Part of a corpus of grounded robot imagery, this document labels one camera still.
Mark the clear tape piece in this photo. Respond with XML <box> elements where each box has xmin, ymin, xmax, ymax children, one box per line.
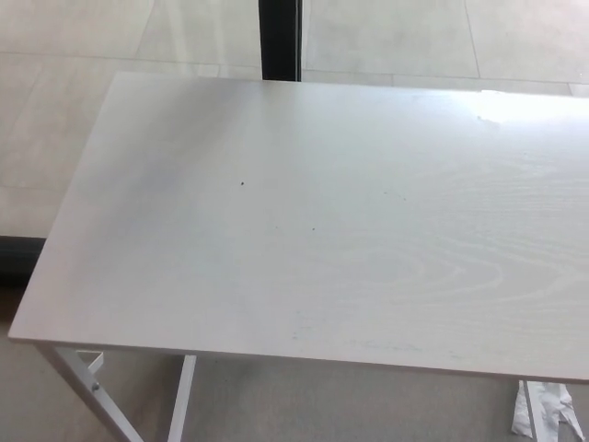
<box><xmin>476</xmin><ymin>89</ymin><xmax>510</xmax><ymax>125</ymax></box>

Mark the black floor rail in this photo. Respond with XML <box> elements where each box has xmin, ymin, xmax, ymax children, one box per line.
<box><xmin>0</xmin><ymin>235</ymin><xmax>47</xmax><ymax>276</ymax></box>

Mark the white metal desk frame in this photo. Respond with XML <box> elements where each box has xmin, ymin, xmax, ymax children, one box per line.
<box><xmin>34</xmin><ymin>345</ymin><xmax>545</xmax><ymax>442</ymax></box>

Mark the black vertical window post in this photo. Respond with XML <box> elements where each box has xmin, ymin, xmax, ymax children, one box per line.
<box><xmin>258</xmin><ymin>0</ymin><xmax>304</xmax><ymax>82</ymax></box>

